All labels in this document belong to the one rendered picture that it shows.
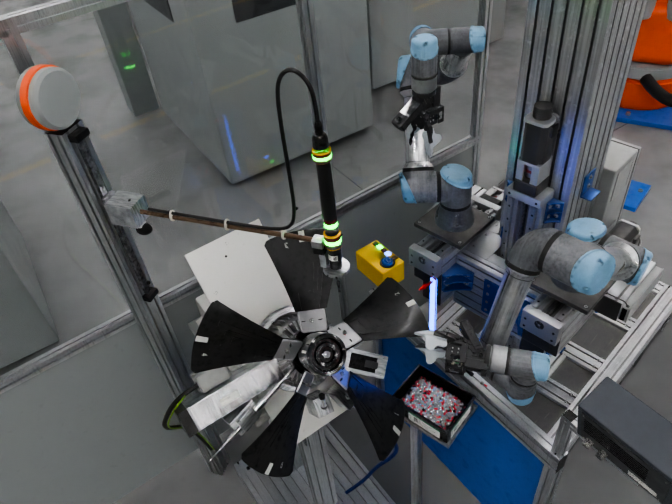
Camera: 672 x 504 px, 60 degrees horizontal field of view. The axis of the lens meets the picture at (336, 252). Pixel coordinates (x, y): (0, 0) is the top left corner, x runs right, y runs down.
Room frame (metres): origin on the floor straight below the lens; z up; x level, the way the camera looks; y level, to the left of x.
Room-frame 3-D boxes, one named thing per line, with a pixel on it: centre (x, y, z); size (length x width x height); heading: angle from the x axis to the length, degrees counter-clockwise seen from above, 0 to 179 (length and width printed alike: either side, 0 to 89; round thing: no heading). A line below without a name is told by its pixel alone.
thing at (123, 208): (1.35, 0.58, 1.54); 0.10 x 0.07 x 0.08; 66
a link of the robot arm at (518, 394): (0.93, -0.46, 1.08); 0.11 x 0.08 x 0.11; 39
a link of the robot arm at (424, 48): (1.58, -0.32, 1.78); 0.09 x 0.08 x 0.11; 172
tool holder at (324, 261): (1.09, 0.01, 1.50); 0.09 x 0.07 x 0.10; 66
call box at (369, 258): (1.53, -0.15, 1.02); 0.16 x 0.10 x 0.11; 31
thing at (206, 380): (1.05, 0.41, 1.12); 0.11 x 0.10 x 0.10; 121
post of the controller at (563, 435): (0.82, -0.58, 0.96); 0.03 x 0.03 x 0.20; 31
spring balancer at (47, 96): (1.38, 0.66, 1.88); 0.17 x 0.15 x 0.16; 121
